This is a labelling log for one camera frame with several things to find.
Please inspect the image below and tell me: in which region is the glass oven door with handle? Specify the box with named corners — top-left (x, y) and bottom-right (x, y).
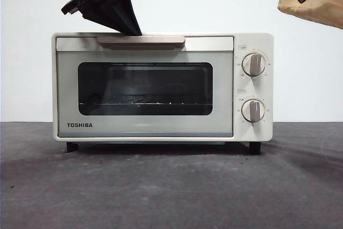
top-left (56, 35), bottom-right (234, 138)

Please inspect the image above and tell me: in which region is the cream Toshiba toaster oven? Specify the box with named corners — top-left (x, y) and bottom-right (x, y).
top-left (51, 32), bottom-right (274, 156)

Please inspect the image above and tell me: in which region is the golden braided bread loaf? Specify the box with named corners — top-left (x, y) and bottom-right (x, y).
top-left (277, 0), bottom-right (343, 30)

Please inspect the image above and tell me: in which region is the oven knob with narrow dial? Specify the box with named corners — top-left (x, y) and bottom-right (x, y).
top-left (241, 99), bottom-right (266, 123)

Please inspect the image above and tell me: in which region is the metal wire oven rack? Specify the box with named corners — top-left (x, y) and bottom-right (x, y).
top-left (79, 93), bottom-right (212, 106)

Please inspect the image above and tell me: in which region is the oven knob with wide dial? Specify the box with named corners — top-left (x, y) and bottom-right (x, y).
top-left (242, 53), bottom-right (267, 77)

